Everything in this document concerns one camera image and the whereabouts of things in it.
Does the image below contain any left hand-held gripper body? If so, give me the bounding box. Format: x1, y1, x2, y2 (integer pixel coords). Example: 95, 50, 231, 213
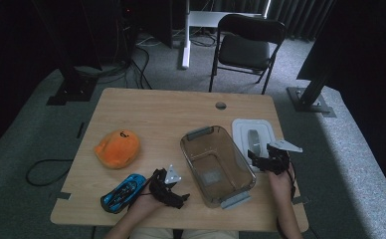
148, 164, 183, 208

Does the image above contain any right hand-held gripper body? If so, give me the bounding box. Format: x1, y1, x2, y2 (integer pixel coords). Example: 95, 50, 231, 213
263, 138, 303, 176

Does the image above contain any white box lid grey handle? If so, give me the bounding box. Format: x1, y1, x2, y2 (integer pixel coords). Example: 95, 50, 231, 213
231, 119, 284, 173

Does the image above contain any blue toy car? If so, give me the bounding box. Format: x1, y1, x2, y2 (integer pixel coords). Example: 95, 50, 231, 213
99, 172, 147, 215

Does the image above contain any clear plastic storage box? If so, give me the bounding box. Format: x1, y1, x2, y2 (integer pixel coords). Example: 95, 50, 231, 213
179, 124, 258, 210

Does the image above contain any orange plush toy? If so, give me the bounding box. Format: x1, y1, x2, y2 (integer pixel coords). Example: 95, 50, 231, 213
94, 128, 141, 170

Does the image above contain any person's left hand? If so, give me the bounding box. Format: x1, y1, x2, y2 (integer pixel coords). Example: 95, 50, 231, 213
127, 183, 169, 217

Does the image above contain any person's right hand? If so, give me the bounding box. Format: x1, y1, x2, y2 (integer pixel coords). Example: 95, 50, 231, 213
268, 162, 296, 201

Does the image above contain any grey tape piece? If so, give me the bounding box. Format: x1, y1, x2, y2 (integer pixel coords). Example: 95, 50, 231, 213
291, 195, 310, 205
50, 191, 72, 201

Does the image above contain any black metal stand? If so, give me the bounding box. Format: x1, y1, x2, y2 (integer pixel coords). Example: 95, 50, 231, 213
31, 0, 99, 107
286, 59, 337, 119

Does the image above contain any black folding chair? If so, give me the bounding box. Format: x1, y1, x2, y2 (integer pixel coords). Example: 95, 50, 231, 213
208, 13, 288, 96

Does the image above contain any grey curtain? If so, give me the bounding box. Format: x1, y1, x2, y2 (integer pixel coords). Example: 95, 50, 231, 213
267, 0, 335, 42

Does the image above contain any dark equipment cabinet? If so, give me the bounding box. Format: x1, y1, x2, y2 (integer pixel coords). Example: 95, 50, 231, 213
81, 0, 175, 68

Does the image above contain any left hand-held gripper cable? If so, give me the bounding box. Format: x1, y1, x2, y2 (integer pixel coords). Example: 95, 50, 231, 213
127, 172, 159, 211

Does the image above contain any hand-held gripper cable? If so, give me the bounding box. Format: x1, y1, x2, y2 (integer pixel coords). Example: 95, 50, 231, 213
275, 161, 297, 239
127, 172, 159, 211

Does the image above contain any right hand-held gripper cable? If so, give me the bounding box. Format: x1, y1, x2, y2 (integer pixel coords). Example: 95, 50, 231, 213
275, 161, 297, 239

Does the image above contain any black looped floor cable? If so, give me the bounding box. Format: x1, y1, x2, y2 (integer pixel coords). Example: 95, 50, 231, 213
25, 158, 75, 187

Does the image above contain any white desk frame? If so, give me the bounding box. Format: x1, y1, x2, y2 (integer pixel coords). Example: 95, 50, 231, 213
180, 0, 272, 70

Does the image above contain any black floor cable bundle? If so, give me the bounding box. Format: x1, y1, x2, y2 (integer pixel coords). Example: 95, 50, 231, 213
75, 46, 154, 91

